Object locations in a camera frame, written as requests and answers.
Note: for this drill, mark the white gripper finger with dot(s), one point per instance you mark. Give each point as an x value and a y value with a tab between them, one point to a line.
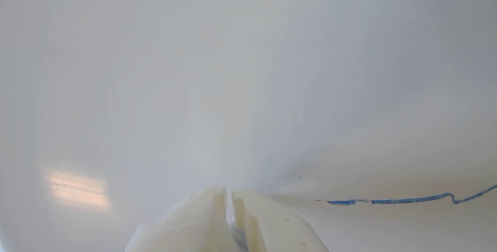
194	225
271	225

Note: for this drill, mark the large white whiteboard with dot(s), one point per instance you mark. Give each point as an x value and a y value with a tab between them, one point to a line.
248	69

